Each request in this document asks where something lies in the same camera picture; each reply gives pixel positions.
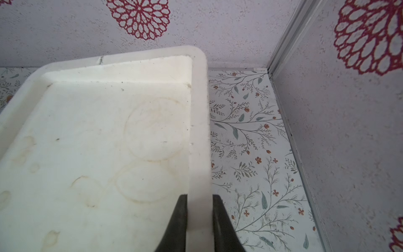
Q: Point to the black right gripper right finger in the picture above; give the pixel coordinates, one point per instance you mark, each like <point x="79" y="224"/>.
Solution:
<point x="225" y="237"/>

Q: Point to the white plastic drawer cabinet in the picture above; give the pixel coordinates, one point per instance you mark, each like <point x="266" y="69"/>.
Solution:
<point x="95" y="153"/>

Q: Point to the aluminium corner frame post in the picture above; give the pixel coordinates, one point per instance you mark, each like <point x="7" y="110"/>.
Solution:
<point x="297" y="25"/>

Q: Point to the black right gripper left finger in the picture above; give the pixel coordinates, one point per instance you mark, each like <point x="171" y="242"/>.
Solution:
<point x="174" y="238"/>

